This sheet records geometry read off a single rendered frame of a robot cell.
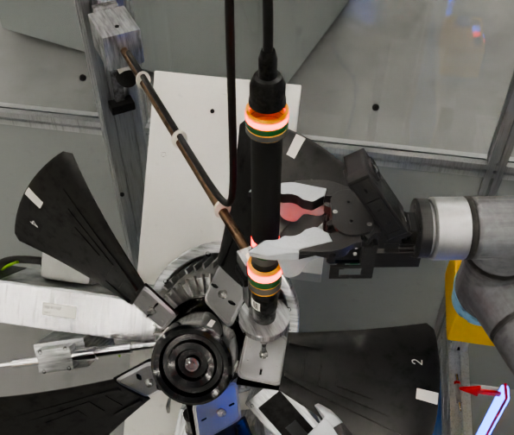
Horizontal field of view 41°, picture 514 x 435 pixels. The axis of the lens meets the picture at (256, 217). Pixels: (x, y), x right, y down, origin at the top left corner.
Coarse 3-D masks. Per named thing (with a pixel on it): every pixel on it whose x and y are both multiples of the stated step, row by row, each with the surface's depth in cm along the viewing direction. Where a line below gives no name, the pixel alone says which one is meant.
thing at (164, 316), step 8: (144, 288) 100; (144, 296) 102; (152, 296) 100; (136, 304) 106; (144, 304) 104; (152, 304) 102; (160, 304) 100; (144, 312) 107; (160, 312) 103; (168, 312) 100; (152, 320) 107; (160, 320) 105; (168, 320) 102; (160, 328) 107
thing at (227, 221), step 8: (128, 64) 121; (136, 72) 118; (144, 88) 115; (152, 104) 113; (160, 112) 111; (168, 128) 108; (176, 144) 106; (184, 152) 104; (192, 168) 102; (200, 176) 100; (200, 184) 100; (208, 192) 98; (216, 200) 97; (224, 208) 96; (224, 216) 95; (232, 224) 94; (232, 232) 93; (240, 232) 93; (240, 240) 92; (240, 248) 92
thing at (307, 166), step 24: (240, 144) 104; (288, 144) 97; (312, 144) 95; (240, 168) 103; (288, 168) 97; (312, 168) 95; (336, 168) 93; (240, 192) 103; (240, 216) 102; (312, 216) 93
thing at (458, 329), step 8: (448, 264) 135; (456, 264) 129; (448, 272) 134; (456, 272) 127; (448, 280) 133; (448, 288) 132; (448, 296) 131; (448, 304) 130; (448, 312) 128; (456, 312) 122; (448, 320) 128; (456, 320) 123; (464, 320) 122; (448, 328) 127; (456, 328) 124; (464, 328) 124; (472, 328) 124; (480, 328) 123; (448, 336) 127; (456, 336) 126; (464, 336) 126; (472, 336) 125; (480, 336) 125; (488, 344) 126
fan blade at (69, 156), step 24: (48, 168) 98; (72, 168) 96; (24, 192) 103; (48, 192) 100; (72, 192) 98; (24, 216) 106; (48, 216) 103; (72, 216) 99; (96, 216) 97; (24, 240) 110; (48, 240) 107; (72, 240) 103; (96, 240) 99; (72, 264) 108; (96, 264) 103; (120, 264) 99; (120, 288) 104
